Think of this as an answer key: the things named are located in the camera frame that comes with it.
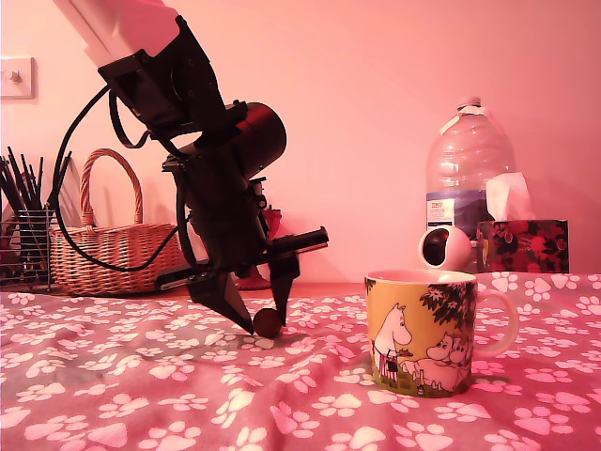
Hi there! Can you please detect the brown coffee capsule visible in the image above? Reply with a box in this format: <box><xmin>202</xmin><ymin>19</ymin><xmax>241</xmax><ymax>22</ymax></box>
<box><xmin>253</xmin><ymin>307</ymin><xmax>285</xmax><ymax>338</ymax></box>

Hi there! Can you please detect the red glass goblet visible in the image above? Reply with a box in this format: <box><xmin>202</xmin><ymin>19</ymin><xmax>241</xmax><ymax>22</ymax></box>
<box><xmin>234</xmin><ymin>206</ymin><xmax>285</xmax><ymax>291</ymax></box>

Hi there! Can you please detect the paw print cloth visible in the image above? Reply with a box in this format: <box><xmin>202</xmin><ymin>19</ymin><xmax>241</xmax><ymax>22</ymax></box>
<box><xmin>0</xmin><ymin>272</ymin><xmax>601</xmax><ymax>451</ymax></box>

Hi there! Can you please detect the cartoon print mug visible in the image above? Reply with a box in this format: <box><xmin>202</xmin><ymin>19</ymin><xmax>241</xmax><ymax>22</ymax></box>
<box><xmin>363</xmin><ymin>270</ymin><xmax>520</xmax><ymax>399</ymax></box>

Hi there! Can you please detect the black chopstick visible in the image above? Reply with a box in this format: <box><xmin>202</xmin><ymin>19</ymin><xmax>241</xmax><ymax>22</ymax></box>
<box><xmin>45</xmin><ymin>149</ymin><xmax>74</xmax><ymax>211</ymax></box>
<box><xmin>33</xmin><ymin>156</ymin><xmax>46</xmax><ymax>210</ymax></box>
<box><xmin>7</xmin><ymin>146</ymin><xmax>34</xmax><ymax>212</ymax></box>
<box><xmin>0</xmin><ymin>157</ymin><xmax>23</xmax><ymax>212</ymax></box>

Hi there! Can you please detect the large clear water bottle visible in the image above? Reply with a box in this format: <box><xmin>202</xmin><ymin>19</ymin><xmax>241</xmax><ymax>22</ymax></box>
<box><xmin>424</xmin><ymin>97</ymin><xmax>516</xmax><ymax>248</ymax></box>

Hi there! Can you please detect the white tissue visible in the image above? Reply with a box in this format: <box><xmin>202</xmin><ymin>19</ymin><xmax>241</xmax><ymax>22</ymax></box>
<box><xmin>485</xmin><ymin>172</ymin><xmax>534</xmax><ymax>222</ymax></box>

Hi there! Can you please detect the floral tissue box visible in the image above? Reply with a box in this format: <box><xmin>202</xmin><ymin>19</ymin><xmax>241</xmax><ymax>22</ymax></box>
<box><xmin>475</xmin><ymin>219</ymin><xmax>570</xmax><ymax>275</ymax></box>

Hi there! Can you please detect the black looping cable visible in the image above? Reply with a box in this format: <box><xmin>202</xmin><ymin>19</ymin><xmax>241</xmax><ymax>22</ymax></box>
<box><xmin>174</xmin><ymin>185</ymin><xmax>198</xmax><ymax>267</ymax></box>

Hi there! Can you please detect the wicker basket with handle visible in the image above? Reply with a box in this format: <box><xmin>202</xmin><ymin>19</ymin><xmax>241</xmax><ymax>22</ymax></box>
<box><xmin>49</xmin><ymin>148</ymin><xmax>182</xmax><ymax>297</ymax></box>

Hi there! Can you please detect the small white round camera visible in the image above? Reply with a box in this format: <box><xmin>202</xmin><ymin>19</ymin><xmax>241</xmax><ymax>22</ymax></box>
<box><xmin>417</xmin><ymin>226</ymin><xmax>473</xmax><ymax>273</ymax></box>

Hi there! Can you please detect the wire utensil rack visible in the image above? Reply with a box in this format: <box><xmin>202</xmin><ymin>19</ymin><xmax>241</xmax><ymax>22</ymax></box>
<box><xmin>0</xmin><ymin>209</ymin><xmax>62</xmax><ymax>290</ymax></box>

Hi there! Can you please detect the short thick black cable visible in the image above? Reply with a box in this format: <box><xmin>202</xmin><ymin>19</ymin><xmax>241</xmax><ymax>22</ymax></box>
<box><xmin>108</xmin><ymin>91</ymin><xmax>154</xmax><ymax>150</ymax></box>

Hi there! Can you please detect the white wall switch plate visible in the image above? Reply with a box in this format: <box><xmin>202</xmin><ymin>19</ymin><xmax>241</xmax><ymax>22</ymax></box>
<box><xmin>0</xmin><ymin>56</ymin><xmax>38</xmax><ymax>101</ymax></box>

